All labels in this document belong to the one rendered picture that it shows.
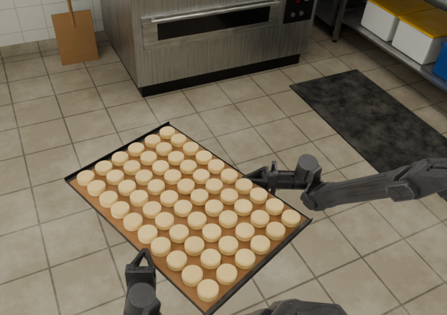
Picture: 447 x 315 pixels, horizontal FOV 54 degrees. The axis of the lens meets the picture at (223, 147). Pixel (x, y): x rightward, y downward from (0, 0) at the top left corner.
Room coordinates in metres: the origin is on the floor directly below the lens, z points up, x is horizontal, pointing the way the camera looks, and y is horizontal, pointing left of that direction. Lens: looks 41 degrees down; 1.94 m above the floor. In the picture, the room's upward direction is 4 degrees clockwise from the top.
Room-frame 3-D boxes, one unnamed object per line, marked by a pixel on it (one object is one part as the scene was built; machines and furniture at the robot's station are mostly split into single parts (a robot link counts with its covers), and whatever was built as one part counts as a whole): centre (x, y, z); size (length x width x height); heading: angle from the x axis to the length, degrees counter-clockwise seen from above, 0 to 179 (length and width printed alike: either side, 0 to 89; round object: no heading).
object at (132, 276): (0.53, 0.17, 1.00); 0.07 x 0.07 x 0.10; 4
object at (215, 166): (0.96, 0.02, 1.01); 0.05 x 0.05 x 0.02
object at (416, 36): (3.34, -1.62, 0.36); 0.46 x 0.38 x 0.26; 119
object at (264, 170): (0.92, -0.11, 0.99); 0.09 x 0.07 x 0.07; 93
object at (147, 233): (0.69, 0.18, 1.01); 0.05 x 0.05 x 0.02
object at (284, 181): (0.93, -0.18, 1.00); 0.07 x 0.07 x 0.10; 3
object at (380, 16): (3.69, -1.42, 0.36); 0.46 x 0.38 x 0.26; 117
